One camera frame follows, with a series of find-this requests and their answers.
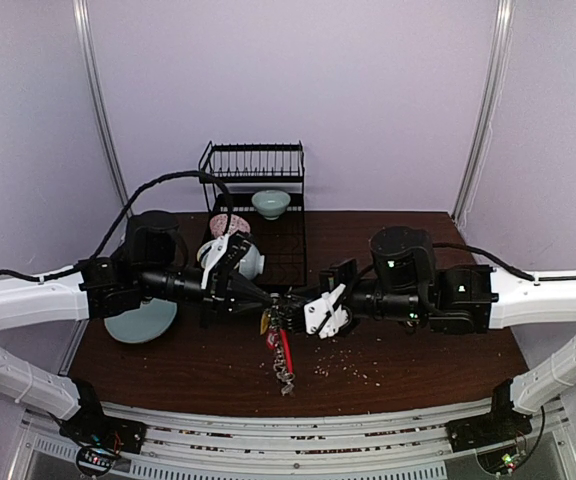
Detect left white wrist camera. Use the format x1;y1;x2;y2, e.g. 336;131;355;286
200;233;256;290

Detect aluminium frame post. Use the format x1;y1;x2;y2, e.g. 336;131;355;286
72;0;129;206
452;0;516;229

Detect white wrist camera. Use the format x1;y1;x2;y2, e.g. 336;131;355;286
200;233;256;290
278;283;352;339

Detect pale blue tilted bowl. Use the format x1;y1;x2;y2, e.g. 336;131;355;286
235;244;265;280

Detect pale blue plate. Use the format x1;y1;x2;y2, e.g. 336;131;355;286
104;299;177;344

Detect scattered crumbs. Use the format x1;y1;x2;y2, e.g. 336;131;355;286
312;343;384;388

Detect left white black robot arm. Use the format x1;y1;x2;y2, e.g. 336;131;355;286
0;210;272;444

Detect pink patterned bowl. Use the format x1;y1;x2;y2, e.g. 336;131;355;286
209;213;251;238

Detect black wire dish rack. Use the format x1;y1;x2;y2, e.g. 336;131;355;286
198;141;308;291

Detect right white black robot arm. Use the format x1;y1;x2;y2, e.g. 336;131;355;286
261;226;576;442

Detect right aluminium frame post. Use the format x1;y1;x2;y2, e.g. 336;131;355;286
452;0;516;229

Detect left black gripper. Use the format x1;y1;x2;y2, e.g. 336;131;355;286
137;262;273;329

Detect blue yellow patterned bowl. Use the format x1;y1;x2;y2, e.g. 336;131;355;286
196;239;215;268

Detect light green ceramic bowl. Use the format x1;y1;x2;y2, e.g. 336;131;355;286
251;190;291;220

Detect grey slotted front rail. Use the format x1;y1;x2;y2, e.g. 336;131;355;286
17;394;576;480

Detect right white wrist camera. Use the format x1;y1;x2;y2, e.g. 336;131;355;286
278;283;352;339

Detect left aluminium frame post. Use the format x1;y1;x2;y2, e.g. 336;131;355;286
72;0;129;206

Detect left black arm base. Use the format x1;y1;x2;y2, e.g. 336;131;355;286
58;380;147;454

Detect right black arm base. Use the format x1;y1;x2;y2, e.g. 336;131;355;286
446;379;532;453

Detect large keyring with red grip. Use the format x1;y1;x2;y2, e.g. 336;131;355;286
257;304;299;399

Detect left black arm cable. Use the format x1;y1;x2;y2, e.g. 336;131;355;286
0;169;237;296

